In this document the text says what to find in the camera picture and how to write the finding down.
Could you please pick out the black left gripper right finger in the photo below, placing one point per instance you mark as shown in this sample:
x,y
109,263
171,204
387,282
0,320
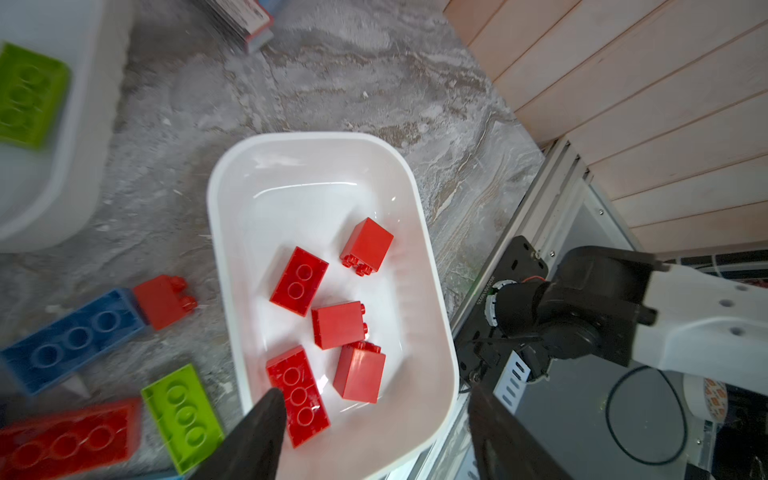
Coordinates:
x,y
503,447

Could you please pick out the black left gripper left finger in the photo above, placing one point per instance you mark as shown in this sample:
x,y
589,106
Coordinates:
x,y
252,450

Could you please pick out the red lego brick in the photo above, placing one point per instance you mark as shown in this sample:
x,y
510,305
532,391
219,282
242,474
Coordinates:
x,y
72,442
299,282
366,248
359,372
306,414

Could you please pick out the green lego brick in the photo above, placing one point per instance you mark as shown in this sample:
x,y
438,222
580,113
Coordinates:
x,y
33,87
184,417

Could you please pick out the red lego brick bottom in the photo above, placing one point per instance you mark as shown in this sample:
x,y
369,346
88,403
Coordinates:
x,y
359,372

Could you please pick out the blue lego brick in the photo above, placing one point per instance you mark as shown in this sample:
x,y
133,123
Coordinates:
x,y
55,352

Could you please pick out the red lego brick top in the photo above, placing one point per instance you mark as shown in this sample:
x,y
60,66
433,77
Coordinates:
x,y
366,248

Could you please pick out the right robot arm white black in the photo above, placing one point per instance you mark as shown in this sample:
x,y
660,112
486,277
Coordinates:
x,y
626,306

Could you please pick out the small red lego right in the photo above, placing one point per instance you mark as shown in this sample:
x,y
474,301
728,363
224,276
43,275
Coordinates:
x,y
163,300

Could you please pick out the white plastic bin near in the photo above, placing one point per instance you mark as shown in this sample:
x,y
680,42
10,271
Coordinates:
x,y
271,193

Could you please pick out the white plastic bin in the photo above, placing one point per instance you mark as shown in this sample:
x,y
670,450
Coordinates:
x,y
49,194
271,193

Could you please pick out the white plastic bin far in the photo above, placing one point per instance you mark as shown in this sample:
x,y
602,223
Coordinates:
x,y
49,194

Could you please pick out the highlighter pen pack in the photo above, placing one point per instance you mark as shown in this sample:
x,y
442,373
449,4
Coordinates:
x,y
246,24

